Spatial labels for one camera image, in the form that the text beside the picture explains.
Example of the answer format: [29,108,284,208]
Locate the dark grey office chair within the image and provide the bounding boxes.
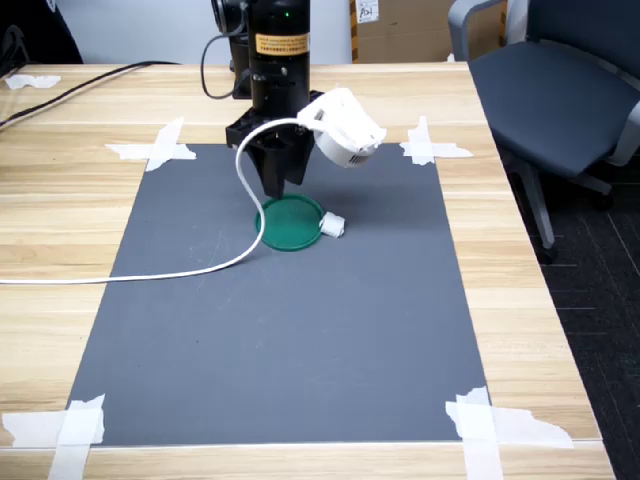
[447,0,640,265]

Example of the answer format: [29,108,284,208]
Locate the crumpled white tape scrap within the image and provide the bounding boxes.
[3,73,62,91]

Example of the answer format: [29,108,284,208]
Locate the round green lid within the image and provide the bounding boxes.
[254,193,325,252]

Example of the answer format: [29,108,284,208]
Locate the black table cable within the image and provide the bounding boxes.
[0,60,179,132]

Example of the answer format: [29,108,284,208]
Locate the small white plastic terminal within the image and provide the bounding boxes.
[318,211,347,240]

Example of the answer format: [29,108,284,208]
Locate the dark grey mat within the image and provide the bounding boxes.
[66,143,494,448]

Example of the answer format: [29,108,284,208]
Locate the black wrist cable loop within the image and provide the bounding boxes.
[200,4,251,100]

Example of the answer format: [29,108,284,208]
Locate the brown cardboard box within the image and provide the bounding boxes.
[349,0,509,65]

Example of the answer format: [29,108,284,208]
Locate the white camera box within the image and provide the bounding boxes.
[296,87,388,170]

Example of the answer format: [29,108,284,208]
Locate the white camera cable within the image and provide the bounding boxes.
[0,117,321,286]

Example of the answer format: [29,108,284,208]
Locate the white tape patch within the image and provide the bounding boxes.
[444,385,575,480]
[1,393,107,480]
[398,115,474,167]
[104,117,198,173]

